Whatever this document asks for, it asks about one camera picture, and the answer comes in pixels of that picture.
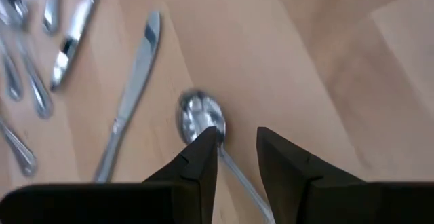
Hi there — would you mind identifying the silver spoon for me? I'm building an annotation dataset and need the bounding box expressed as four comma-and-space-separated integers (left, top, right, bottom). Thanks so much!
0, 115, 37, 178
0, 0, 54, 120
175, 88, 276, 224

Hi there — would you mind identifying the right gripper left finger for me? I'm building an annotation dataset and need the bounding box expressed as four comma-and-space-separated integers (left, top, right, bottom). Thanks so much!
0, 127, 218, 224

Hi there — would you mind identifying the silver table knife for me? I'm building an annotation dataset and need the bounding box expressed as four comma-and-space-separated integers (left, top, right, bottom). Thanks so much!
49, 0, 106, 92
93, 10, 162, 184

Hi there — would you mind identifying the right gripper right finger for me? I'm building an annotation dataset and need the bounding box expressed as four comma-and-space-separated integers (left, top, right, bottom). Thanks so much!
256, 126, 434, 224

